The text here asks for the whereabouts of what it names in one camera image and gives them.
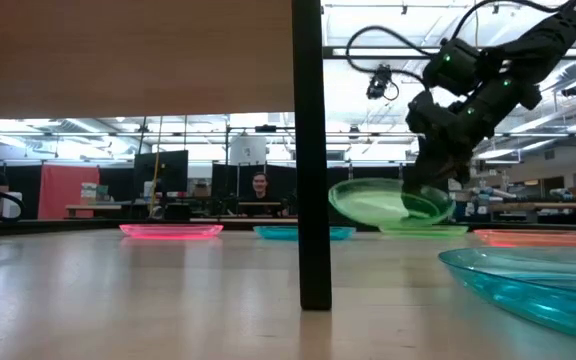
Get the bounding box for red partition panel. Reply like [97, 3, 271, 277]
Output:
[37, 164, 101, 220]

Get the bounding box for black hanging camera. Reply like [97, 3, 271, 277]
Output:
[365, 63, 400, 101]

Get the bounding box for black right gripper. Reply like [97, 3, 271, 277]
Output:
[401, 92, 477, 221]

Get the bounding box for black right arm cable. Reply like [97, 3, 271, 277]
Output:
[344, 24, 444, 91]

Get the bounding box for light wooden shelf board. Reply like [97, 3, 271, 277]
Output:
[0, 0, 295, 120]

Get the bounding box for green transparent plastic plate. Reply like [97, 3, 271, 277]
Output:
[327, 177, 457, 229]
[378, 223, 469, 238]

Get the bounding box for wooden work table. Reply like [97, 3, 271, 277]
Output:
[487, 199, 576, 226]

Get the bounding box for blue transparent plastic plate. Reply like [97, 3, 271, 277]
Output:
[252, 224, 357, 242]
[437, 246, 576, 347]

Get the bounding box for yellow pole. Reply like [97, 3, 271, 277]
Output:
[148, 115, 164, 216]

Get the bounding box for black aluminium table frame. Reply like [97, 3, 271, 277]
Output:
[0, 215, 576, 237]

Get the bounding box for black shelf leg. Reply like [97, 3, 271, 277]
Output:
[291, 0, 333, 312]

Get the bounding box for stacked small boxes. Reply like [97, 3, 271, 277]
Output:
[80, 182, 112, 204]

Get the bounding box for orange transparent plastic plate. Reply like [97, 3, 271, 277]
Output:
[473, 228, 576, 250]

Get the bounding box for white chair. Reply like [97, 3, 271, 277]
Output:
[1, 191, 23, 220]

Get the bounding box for wooden bench table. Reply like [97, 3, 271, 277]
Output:
[65, 202, 137, 219]

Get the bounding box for pink transparent plastic plate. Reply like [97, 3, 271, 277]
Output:
[119, 223, 225, 241]

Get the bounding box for white board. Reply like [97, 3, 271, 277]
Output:
[229, 135, 268, 166]

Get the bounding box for black monitor screen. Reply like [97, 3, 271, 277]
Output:
[133, 149, 190, 201]

